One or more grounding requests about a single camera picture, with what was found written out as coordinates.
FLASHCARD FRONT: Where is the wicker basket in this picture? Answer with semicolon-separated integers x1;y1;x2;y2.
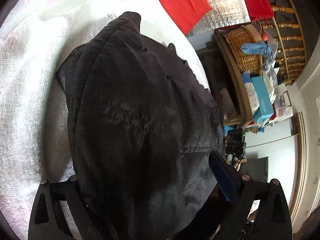
223;26;264;75

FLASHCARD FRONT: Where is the red pillow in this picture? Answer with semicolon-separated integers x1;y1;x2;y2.
159;0;212;35

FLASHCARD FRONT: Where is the blue cloth in basket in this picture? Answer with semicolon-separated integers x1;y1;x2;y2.
241;41;273;57

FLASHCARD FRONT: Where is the silver foil insulation panel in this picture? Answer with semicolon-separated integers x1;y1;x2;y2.
186;0;250;37

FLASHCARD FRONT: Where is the wooden stair railing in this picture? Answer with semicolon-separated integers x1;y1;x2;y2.
263;0;308;85

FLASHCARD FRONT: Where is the wooden side table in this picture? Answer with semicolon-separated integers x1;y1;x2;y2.
196;24;263;128

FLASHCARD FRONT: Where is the black quilted jacket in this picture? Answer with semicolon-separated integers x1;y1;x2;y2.
57;12;223;239

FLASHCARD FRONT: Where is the white bed blanket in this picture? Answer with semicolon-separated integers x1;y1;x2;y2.
1;0;208;239

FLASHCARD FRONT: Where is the white patterned tissue pack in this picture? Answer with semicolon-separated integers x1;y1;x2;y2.
244;82;259;115

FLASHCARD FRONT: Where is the light blue cardboard box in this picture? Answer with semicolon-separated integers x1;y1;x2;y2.
252;76;274;123

